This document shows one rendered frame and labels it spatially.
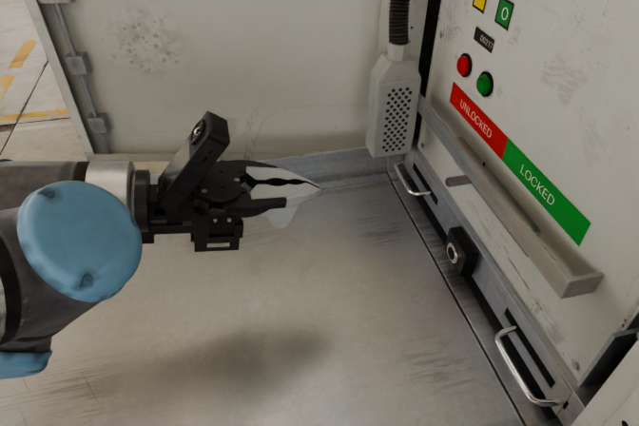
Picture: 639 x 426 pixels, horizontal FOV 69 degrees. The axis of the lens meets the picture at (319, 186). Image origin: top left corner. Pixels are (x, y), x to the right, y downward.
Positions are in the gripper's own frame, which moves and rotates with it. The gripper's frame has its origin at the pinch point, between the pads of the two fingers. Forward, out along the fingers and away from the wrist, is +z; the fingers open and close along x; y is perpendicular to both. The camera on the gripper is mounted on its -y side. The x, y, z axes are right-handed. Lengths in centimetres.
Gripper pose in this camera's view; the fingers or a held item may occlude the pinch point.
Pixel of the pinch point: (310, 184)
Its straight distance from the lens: 57.0
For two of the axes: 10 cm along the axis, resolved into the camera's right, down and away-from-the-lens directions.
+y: -1.7, 7.8, 6.0
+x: 2.2, 6.2, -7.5
